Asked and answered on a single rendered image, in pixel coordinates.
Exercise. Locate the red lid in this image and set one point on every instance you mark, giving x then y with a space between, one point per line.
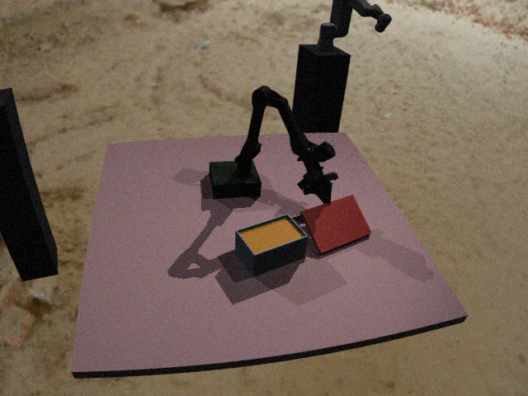
335 224

